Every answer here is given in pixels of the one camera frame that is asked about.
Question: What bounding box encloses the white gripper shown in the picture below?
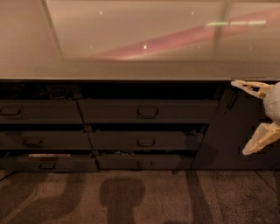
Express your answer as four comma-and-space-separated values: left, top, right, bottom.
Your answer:
231, 80, 280, 155

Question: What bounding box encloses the grey drawer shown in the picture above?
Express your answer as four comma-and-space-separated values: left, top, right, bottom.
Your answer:
96, 155, 193, 170
0, 154, 99, 172
78, 99, 218, 123
0, 131, 91, 151
89, 131, 204, 151
0, 100, 82, 124

